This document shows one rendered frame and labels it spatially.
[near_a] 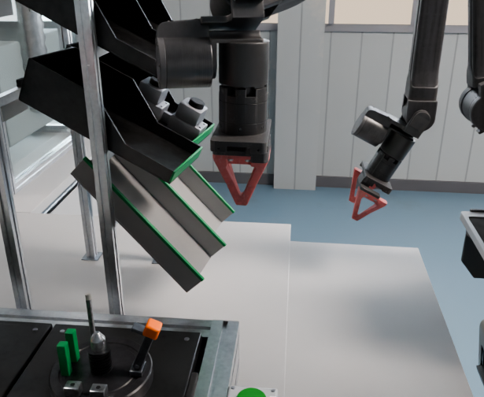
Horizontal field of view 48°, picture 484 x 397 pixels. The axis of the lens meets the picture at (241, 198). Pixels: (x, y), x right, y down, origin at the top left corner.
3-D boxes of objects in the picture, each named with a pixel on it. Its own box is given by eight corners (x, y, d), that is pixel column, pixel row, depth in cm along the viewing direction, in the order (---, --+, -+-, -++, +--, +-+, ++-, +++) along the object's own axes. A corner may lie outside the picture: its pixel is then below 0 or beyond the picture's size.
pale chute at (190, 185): (221, 222, 119) (234, 211, 117) (201, 250, 107) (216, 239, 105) (130, 127, 116) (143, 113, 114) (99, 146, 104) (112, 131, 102)
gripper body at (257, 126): (209, 156, 62) (208, 91, 59) (221, 130, 72) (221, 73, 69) (266, 158, 62) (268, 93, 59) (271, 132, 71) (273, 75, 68)
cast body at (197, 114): (202, 137, 107) (216, 106, 104) (194, 143, 103) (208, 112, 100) (165, 116, 108) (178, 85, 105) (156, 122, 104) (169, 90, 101)
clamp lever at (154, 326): (145, 362, 76) (163, 321, 73) (142, 372, 74) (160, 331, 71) (122, 353, 76) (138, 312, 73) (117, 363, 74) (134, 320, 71)
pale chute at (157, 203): (211, 257, 105) (227, 244, 103) (186, 293, 94) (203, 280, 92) (108, 149, 102) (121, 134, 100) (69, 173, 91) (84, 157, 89)
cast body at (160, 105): (164, 116, 108) (177, 85, 105) (157, 122, 104) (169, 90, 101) (127, 96, 108) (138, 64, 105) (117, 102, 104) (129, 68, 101)
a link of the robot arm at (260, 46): (275, 33, 59) (262, 27, 64) (212, 34, 58) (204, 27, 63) (273, 96, 62) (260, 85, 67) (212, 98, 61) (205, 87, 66)
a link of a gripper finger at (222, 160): (212, 210, 68) (212, 138, 64) (219, 188, 75) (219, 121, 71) (267, 213, 67) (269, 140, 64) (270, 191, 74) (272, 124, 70)
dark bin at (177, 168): (197, 158, 98) (213, 123, 94) (169, 184, 86) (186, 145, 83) (63, 83, 99) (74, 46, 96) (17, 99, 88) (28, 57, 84)
